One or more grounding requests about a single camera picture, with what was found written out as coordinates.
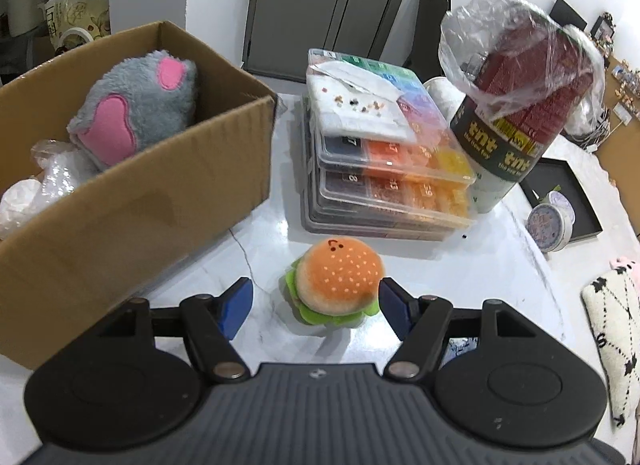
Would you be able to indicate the grey double door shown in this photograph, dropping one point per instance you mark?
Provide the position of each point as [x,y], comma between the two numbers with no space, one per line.
[325,5]

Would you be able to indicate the dark chair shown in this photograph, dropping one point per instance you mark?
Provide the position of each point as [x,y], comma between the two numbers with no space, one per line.
[430,30]

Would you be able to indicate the clear bead organizer box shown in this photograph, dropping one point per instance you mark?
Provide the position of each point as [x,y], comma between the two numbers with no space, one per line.
[400,200]
[350,232]
[440,160]

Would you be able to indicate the white star-patterned knit cloth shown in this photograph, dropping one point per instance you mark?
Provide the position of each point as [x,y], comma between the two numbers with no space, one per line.
[615,325]

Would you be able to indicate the brown cardboard box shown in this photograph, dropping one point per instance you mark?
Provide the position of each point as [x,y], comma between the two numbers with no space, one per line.
[150,225]

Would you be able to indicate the white round container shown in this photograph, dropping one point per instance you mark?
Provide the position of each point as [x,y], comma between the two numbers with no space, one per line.
[440,95]

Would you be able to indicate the burger plush toy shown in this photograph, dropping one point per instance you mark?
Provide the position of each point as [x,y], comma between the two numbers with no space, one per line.
[335,275]

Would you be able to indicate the black picture frame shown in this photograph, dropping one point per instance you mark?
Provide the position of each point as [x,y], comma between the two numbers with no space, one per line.
[567,10]

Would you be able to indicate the clear plastic bag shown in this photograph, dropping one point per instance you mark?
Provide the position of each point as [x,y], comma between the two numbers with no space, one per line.
[60,175]

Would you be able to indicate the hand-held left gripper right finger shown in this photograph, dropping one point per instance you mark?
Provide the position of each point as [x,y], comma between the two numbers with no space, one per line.
[395,307]

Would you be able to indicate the grey and pink plush toy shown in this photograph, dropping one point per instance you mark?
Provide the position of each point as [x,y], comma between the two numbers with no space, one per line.
[135,90]

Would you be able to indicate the round patterned tin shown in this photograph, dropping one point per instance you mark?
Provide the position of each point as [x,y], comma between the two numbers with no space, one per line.
[547,225]

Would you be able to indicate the white paper roll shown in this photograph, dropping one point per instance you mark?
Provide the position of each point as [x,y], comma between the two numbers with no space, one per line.
[25,7]

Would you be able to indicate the clear plastic cup wrap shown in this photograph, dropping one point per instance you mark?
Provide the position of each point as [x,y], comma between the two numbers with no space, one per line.
[465,30]

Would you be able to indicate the cylinder tin with plastic bag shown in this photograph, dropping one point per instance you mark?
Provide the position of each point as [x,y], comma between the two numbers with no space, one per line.
[490,165]

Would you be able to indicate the black tray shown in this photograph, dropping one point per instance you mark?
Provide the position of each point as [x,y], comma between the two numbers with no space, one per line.
[580,195]

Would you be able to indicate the white bead pegboard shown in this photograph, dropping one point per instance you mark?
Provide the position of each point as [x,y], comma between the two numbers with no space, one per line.
[360,120]

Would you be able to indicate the cork board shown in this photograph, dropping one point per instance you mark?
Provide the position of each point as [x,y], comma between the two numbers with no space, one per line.
[625,110]

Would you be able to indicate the white paper packet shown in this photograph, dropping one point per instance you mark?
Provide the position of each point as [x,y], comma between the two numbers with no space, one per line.
[350,76]

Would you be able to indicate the cream printed bag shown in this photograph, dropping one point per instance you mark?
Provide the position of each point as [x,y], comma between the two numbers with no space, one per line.
[80,7]

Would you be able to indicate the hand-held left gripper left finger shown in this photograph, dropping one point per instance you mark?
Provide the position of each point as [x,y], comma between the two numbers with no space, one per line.
[235,310]

